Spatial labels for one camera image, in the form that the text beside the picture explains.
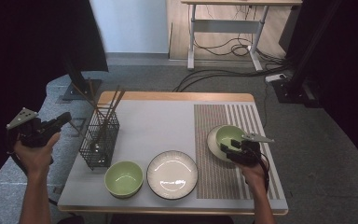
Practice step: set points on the black stand with base plate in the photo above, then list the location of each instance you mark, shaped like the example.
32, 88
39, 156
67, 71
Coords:
295, 93
84, 90

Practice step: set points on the white power strip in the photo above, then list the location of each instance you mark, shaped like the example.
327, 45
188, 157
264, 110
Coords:
276, 77

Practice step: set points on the person's right hand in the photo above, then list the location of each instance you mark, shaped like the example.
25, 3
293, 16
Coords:
256, 174

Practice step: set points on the person's left hand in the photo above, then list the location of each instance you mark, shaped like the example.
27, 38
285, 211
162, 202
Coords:
37, 158

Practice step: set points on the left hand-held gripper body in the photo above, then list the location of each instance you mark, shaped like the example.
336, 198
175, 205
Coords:
32, 132

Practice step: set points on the white plate with dark rim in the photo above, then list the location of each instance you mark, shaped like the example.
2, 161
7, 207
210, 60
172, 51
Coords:
172, 174

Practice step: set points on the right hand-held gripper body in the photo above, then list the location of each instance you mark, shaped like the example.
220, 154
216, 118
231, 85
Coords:
245, 154

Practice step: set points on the striped brown placemat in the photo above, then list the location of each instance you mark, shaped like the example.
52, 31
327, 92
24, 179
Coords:
211, 180

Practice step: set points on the white-legged desk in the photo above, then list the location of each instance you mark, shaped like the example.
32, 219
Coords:
227, 26

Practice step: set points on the black curtain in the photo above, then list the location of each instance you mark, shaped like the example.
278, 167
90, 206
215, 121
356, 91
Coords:
348, 62
28, 46

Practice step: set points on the green bowl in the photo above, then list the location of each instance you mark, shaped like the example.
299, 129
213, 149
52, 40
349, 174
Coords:
213, 144
123, 179
227, 133

